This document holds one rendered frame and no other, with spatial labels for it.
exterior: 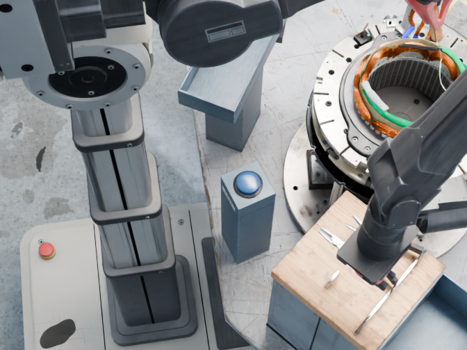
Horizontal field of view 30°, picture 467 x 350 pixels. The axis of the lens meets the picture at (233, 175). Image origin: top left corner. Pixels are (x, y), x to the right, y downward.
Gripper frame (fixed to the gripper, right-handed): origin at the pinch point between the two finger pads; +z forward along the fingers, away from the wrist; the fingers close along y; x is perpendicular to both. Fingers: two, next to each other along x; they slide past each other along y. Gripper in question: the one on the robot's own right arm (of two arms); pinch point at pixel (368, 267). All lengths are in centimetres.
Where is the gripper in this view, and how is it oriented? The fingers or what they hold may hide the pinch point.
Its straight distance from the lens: 125.6
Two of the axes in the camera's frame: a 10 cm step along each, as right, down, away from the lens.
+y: 6.6, -6.6, 3.5
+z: -0.1, 4.6, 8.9
